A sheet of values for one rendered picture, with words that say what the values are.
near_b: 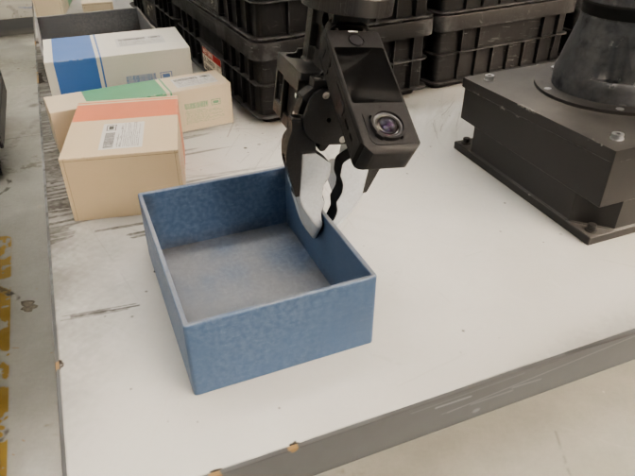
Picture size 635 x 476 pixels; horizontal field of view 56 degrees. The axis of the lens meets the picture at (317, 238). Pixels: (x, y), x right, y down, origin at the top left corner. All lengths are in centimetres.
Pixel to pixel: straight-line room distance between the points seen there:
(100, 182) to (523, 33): 75
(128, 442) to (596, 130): 51
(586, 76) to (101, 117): 55
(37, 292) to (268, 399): 141
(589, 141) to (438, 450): 84
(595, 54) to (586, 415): 93
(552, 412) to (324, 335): 103
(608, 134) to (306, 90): 32
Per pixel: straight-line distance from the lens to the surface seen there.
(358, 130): 42
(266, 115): 88
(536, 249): 65
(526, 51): 114
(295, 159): 49
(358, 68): 45
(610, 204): 66
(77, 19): 137
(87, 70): 93
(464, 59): 105
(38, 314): 175
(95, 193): 68
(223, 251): 61
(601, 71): 73
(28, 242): 206
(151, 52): 93
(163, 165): 66
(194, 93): 86
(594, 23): 74
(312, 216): 53
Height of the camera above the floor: 105
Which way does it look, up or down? 34 degrees down
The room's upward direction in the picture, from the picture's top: straight up
